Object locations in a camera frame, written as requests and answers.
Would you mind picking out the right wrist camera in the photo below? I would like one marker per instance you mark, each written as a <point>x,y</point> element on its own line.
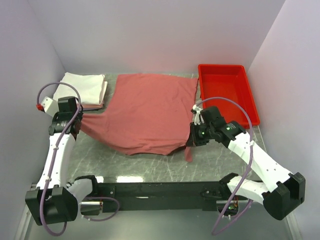
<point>196,110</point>

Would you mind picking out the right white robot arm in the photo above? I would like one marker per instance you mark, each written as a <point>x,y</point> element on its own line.
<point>279,190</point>

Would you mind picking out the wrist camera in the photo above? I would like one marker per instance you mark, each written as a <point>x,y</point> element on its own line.
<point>196,110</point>
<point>48,106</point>

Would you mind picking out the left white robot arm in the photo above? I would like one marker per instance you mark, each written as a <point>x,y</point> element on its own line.
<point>51,201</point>

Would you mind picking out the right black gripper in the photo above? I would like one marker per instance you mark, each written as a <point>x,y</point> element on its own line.
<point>193,140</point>

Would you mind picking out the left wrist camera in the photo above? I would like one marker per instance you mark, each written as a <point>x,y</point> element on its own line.
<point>48,106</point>

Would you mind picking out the red plastic bin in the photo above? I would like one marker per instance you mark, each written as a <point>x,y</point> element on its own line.
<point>231,82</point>

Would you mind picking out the white folded t shirt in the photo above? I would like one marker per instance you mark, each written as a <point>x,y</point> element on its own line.
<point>79,81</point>

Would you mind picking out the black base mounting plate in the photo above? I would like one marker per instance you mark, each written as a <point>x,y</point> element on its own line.
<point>153,196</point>

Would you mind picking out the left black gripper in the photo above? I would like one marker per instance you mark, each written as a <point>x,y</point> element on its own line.
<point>56,118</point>

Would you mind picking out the aluminium frame rail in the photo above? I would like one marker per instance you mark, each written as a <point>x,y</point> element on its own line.
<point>99,218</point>

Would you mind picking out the pink red t shirt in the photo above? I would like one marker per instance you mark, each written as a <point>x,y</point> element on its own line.
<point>147,114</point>

